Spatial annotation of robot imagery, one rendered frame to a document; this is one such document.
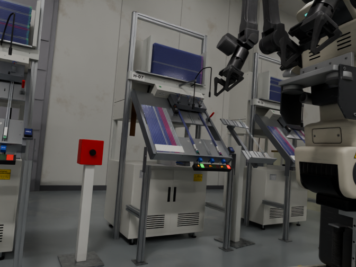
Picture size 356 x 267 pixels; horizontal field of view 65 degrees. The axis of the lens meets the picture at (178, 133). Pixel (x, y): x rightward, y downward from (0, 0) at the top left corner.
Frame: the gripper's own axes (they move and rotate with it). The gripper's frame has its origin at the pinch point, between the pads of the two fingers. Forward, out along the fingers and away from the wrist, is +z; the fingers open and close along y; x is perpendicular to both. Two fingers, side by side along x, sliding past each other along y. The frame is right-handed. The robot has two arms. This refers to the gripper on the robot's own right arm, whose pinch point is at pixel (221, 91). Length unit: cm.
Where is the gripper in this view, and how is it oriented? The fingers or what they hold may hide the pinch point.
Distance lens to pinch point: 110.9
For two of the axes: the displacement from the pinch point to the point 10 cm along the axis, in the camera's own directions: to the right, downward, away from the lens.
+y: 2.9, -0.7, -9.6
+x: 8.4, 5.0, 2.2
